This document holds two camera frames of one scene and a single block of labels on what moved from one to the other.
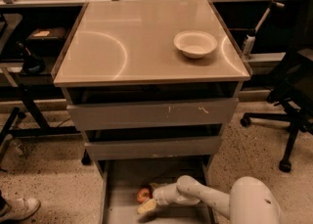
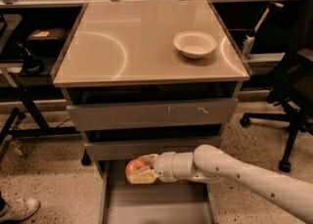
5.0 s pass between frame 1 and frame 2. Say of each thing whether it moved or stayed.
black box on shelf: stayed
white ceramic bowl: stayed
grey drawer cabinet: stayed
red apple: moved
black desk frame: stayed
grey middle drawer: stayed
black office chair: stayed
